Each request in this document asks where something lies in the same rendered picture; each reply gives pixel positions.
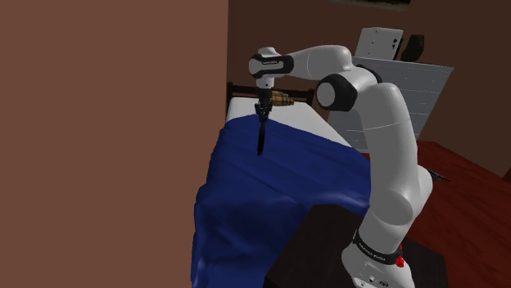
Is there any tan plaid pillow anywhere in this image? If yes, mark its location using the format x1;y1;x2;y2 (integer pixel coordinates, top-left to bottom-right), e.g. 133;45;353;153
270;90;296;107

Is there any bed with blue blanket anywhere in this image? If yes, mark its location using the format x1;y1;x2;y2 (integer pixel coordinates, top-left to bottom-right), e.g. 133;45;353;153
190;81;373;288

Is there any grey chest of drawers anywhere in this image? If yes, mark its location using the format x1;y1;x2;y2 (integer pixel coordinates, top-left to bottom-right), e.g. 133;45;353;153
326;26;455;153

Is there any dark robot stand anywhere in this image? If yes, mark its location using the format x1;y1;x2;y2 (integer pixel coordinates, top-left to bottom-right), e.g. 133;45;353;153
262;204;450;288

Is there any dark framed wall picture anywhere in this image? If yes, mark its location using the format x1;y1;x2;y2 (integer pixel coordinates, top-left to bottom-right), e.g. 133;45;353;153
328;0;412;12

